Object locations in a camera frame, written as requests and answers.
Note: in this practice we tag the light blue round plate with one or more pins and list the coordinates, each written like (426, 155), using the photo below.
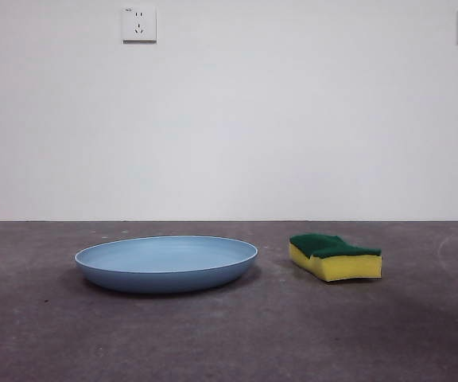
(165, 274)

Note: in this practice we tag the yellow sponge with green scourer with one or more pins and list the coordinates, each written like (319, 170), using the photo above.
(344, 269)

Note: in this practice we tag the white wall socket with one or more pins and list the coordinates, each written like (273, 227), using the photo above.
(140, 24)

